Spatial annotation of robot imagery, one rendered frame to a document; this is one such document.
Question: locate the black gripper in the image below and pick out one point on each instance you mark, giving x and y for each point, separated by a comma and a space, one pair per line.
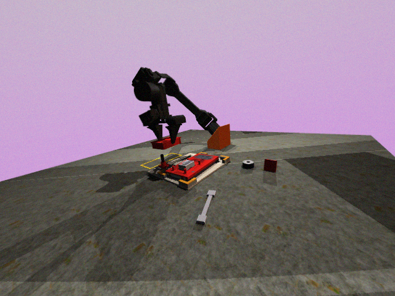
174, 122

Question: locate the black tyre with white hub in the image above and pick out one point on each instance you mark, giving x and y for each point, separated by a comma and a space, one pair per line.
248, 164

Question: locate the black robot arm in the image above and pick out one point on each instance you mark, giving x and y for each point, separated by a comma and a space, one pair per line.
147, 88

